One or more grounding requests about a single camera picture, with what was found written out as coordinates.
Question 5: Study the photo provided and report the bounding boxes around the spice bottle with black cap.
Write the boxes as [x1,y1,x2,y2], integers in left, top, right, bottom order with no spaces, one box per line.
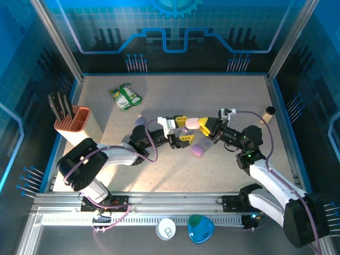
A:
[259,106,276,125]

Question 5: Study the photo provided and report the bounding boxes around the green snack bag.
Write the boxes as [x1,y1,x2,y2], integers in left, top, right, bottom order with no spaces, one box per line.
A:
[108,83,143,112]

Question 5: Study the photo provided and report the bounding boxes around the cream and orange knife block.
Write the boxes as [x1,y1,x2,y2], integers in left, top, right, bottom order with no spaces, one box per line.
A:
[54,105,104,147]

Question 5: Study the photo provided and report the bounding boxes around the blue plastic container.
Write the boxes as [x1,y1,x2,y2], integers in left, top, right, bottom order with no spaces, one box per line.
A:
[187,214,215,244]

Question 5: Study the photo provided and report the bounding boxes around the white round cap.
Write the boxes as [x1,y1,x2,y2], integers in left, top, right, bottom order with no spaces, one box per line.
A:
[155,217,177,241]

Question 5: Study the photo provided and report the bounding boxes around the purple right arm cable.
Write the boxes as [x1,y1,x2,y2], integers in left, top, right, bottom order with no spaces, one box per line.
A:
[233,110,322,255]

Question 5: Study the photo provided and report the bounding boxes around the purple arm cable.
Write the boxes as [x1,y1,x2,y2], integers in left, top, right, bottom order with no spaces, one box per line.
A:
[233,110,322,255]
[63,118,160,235]

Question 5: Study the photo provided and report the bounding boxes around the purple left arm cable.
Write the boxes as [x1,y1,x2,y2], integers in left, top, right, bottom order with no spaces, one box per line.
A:
[63,118,160,235]

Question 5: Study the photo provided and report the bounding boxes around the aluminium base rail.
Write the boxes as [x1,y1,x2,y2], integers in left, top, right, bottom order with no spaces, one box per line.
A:
[31,191,317,213]

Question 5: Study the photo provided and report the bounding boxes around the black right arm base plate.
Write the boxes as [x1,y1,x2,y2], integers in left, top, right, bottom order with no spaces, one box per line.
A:
[222,194,256,213]

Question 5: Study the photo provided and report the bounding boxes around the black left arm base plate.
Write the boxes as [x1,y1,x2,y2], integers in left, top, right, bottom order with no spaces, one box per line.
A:
[80,195,130,213]

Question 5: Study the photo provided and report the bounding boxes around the black knife handle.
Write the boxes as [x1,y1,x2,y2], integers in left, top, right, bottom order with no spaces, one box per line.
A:
[56,91,67,119]
[47,92,61,122]
[63,94,76,120]

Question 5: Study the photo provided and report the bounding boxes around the slotted cable duct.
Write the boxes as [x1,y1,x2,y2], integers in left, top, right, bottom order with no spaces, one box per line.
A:
[39,214,245,226]

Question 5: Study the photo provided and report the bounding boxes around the aluminium frame post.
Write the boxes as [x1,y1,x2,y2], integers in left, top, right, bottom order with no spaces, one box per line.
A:
[29,0,85,82]
[267,0,321,82]

